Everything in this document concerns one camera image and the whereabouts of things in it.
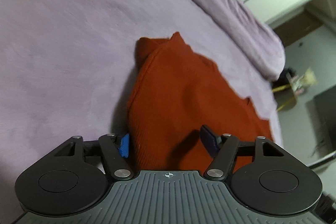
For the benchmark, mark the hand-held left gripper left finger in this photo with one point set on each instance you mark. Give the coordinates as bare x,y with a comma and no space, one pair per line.
124,145

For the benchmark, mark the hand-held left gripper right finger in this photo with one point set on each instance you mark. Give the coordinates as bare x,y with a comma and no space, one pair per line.
210,140

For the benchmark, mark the red knit cardigan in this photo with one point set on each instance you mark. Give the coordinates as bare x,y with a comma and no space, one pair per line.
189,92

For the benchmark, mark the dark cloth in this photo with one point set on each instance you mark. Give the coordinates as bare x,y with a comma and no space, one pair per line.
286,75

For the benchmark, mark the wrapped flower bouquet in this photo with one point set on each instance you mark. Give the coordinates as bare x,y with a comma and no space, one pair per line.
305,81

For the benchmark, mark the purple bed blanket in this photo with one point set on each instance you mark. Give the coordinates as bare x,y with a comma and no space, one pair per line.
65,43

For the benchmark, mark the purple duvet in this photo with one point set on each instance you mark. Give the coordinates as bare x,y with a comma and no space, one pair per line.
236,24

